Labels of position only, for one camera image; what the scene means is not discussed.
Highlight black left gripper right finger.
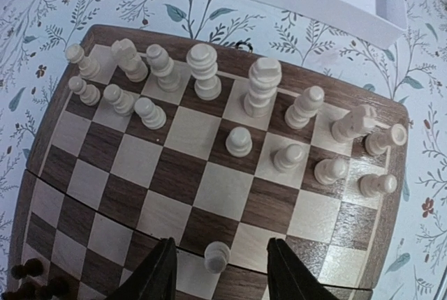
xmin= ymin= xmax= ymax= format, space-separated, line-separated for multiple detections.
xmin=267 ymin=238 xmax=337 ymax=300

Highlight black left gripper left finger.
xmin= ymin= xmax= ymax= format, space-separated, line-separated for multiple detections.
xmin=110 ymin=237 xmax=177 ymax=300

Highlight cream chess piece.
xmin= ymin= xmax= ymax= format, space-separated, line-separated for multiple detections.
xmin=186 ymin=43 xmax=221 ymax=101
xmin=111 ymin=38 xmax=149 ymax=82
xmin=365 ymin=123 xmax=408 ymax=156
xmin=146 ymin=44 xmax=181 ymax=92

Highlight row of dark chess pieces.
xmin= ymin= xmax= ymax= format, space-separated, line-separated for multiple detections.
xmin=1 ymin=258 xmax=70 ymax=300

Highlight wooden chess board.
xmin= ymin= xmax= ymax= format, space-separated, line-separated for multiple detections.
xmin=8 ymin=25 xmax=408 ymax=299

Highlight floral patterned table mat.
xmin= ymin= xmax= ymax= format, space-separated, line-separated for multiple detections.
xmin=1 ymin=0 xmax=446 ymax=299

